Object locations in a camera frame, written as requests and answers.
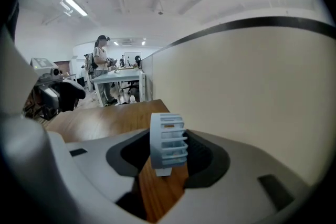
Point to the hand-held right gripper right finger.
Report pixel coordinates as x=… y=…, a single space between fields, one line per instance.
x=210 y=165

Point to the beige partition with black rail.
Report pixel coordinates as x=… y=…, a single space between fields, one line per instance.
x=236 y=86

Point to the pale rectangular table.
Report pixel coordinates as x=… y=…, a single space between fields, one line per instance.
x=118 y=76

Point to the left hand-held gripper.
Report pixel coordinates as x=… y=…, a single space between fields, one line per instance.
x=46 y=91

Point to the white storage unit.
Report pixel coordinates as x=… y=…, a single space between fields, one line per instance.
x=143 y=86

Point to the light grey slotted plastic part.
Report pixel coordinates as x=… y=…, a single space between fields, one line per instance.
x=157 y=144

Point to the black office chair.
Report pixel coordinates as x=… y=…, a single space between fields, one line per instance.
x=132 y=84

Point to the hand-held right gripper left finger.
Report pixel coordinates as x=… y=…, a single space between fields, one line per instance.
x=123 y=162

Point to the clear water bottle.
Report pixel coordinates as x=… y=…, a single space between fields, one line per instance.
x=132 y=99

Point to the brown wooden table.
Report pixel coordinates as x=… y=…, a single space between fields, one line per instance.
x=105 y=118

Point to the long ceiling light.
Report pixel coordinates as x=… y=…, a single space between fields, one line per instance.
x=76 y=6

